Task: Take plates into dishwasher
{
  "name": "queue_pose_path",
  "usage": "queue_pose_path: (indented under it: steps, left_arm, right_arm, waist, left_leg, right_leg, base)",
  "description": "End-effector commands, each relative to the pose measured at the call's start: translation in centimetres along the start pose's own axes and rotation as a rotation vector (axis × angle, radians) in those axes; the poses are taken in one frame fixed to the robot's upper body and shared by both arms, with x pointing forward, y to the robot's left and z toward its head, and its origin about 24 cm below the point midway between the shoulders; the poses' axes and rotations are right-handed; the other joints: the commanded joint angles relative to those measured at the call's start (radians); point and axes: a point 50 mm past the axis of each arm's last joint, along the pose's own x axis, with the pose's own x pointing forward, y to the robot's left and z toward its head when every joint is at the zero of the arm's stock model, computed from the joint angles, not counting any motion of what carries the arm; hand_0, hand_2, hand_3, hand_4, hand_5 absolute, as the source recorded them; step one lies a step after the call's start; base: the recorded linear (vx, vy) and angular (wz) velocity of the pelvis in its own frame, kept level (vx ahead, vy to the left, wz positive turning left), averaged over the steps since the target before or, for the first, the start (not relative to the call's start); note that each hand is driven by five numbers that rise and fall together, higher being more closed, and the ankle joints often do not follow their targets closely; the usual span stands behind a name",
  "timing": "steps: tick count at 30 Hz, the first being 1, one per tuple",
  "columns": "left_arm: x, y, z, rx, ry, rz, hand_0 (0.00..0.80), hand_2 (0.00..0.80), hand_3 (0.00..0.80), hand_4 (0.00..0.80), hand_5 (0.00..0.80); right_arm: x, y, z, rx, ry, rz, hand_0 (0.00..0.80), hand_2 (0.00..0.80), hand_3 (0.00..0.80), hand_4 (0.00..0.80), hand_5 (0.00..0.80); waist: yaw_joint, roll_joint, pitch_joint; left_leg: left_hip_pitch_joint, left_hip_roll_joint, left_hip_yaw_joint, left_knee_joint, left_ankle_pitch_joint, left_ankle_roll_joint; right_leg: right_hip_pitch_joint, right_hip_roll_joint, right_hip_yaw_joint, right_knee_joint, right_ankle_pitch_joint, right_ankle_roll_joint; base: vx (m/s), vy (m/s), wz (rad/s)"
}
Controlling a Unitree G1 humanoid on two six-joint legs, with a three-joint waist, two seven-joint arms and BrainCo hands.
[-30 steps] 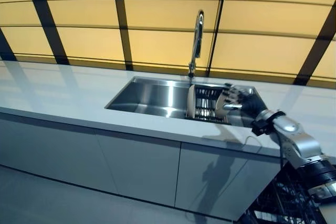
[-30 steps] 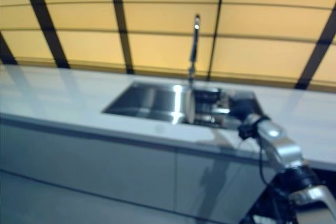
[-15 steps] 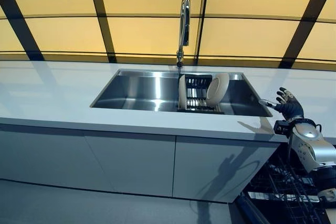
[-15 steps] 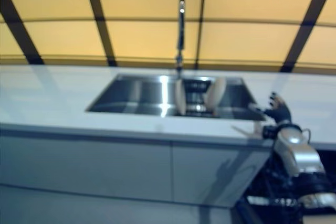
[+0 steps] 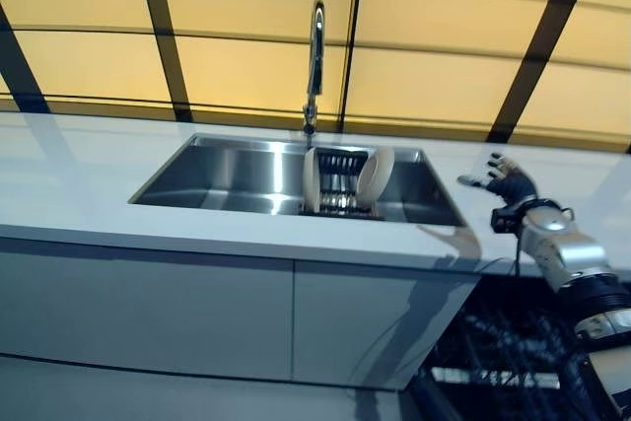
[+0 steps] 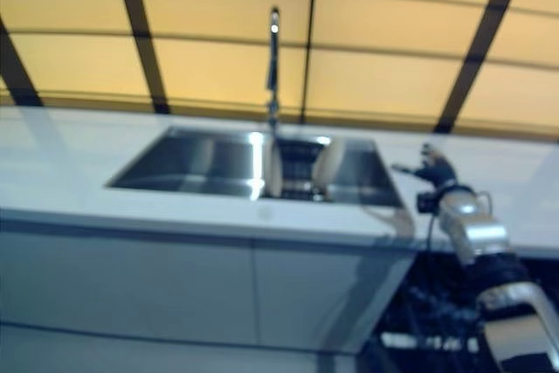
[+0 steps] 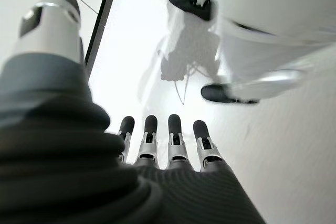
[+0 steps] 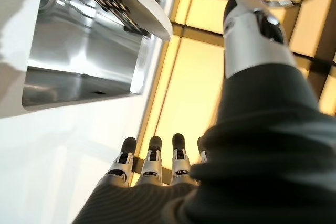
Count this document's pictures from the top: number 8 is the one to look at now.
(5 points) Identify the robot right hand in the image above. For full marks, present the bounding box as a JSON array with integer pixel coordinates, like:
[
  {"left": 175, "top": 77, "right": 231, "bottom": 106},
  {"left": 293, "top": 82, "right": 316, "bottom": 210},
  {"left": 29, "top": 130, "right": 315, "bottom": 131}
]
[{"left": 70, "top": 0, "right": 336, "bottom": 224}]

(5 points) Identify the cream ceramic plate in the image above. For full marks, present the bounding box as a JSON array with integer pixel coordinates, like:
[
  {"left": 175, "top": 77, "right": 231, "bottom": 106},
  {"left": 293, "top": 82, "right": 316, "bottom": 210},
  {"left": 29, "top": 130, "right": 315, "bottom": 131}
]
[{"left": 101, "top": 0, "right": 173, "bottom": 41}]

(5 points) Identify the stainless steel sink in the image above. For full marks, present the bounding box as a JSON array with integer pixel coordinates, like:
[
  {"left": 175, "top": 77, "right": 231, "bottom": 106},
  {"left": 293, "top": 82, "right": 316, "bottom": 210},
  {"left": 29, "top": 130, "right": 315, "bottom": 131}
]
[{"left": 20, "top": 0, "right": 158, "bottom": 111}]

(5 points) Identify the black roll-up dish rack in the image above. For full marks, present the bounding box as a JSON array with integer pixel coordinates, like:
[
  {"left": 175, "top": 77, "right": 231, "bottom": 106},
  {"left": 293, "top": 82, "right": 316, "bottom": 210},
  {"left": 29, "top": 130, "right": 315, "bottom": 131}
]
[{"left": 62, "top": 0, "right": 152, "bottom": 38}]

